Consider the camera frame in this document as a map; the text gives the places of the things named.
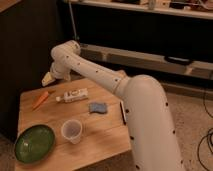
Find orange pepper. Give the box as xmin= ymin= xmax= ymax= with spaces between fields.
xmin=32 ymin=91 xmax=55 ymax=110

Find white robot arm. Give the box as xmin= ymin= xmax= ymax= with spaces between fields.
xmin=50 ymin=40 xmax=186 ymax=171

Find green ceramic bowl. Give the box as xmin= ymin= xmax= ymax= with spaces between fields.
xmin=14 ymin=124 xmax=55 ymax=164

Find white tube bottle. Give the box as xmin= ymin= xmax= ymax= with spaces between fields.
xmin=56 ymin=88 xmax=88 ymax=103

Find blue sponge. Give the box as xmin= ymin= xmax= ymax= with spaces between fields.
xmin=89 ymin=102 xmax=107 ymax=114

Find clear plastic cup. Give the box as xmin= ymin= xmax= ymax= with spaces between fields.
xmin=61 ymin=119 xmax=83 ymax=144

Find wooden table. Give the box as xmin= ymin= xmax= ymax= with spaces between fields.
xmin=15 ymin=78 xmax=130 ymax=171

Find black and red box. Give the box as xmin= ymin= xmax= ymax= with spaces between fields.
xmin=120 ymin=101 xmax=126 ymax=125

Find upper wooden shelf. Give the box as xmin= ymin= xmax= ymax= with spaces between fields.
xmin=63 ymin=0 xmax=213 ymax=20

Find metal shelf rail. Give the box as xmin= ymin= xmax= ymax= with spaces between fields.
xmin=81 ymin=44 xmax=213 ymax=80

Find black cables on floor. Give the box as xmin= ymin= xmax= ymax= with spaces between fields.
xmin=196 ymin=87 xmax=213 ymax=171

